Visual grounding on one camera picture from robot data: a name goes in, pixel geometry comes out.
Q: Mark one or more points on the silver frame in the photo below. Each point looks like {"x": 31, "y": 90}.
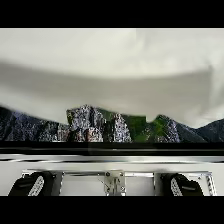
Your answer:
{"x": 114, "y": 181}

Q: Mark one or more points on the white garment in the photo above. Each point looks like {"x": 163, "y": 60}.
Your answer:
{"x": 110, "y": 73}

